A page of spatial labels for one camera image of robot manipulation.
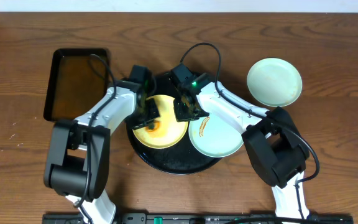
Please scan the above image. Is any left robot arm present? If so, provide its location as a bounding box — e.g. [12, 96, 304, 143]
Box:
[44, 78, 158, 223]

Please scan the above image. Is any orange green scrub sponge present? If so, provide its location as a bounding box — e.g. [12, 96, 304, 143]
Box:
[145, 120, 160, 132]

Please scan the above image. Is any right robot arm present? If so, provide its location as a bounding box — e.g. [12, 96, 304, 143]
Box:
[170, 63, 316, 219]

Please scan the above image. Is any black rectangular water tray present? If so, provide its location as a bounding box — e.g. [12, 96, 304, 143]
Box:
[44, 48, 110, 121]

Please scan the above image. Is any light blue plate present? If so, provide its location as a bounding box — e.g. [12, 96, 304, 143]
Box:
[247, 58, 303, 107]
[188, 113, 243, 158]

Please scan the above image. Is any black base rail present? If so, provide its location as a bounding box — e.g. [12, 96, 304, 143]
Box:
[41, 212, 354, 224]

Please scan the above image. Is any round black serving tray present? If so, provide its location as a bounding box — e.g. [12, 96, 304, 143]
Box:
[126, 72, 220, 175]

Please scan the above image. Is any yellow plate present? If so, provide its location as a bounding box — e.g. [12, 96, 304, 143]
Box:
[132, 95, 188, 149]

